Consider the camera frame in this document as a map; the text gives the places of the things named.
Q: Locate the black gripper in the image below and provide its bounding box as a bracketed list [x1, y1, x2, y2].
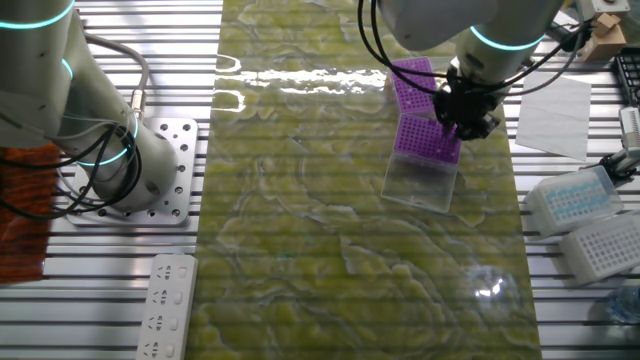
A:
[432, 73, 502, 142]

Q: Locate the purple rack pipette tip box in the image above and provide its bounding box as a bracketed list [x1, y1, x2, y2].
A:
[380, 113, 464, 215]
[387, 55, 444, 120]

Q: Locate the blue tips pipette box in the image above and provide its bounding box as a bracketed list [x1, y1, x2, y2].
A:
[522, 164, 625, 240]

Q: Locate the white rack pipette tip box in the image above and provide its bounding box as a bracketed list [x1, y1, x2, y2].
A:
[558, 209, 640, 287]

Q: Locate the white paper sheet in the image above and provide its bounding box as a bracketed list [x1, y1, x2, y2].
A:
[514, 68, 594, 162]

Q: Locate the black keyboard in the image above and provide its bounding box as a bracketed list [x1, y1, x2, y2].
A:
[612, 47, 640, 107]

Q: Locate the green marble pattern mat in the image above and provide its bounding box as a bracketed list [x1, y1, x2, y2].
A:
[185, 0, 544, 360]

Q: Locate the white box with knob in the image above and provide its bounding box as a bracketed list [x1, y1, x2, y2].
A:
[589, 0, 632, 16]

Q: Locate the clear water bottle blue cap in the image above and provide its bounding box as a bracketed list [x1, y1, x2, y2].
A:
[603, 283, 640, 326]

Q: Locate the white power strip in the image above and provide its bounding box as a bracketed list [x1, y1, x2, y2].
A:
[134, 253, 200, 360]

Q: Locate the reddish brown wooden board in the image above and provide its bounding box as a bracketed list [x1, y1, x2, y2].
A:
[0, 143, 62, 285]

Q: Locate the small silver camera black mount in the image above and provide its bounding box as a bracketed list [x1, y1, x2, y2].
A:
[597, 105, 640, 180]

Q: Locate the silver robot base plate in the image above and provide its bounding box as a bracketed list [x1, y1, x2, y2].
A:
[64, 117, 200, 227]

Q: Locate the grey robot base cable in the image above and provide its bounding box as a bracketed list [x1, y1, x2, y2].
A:
[79, 30, 151, 124]

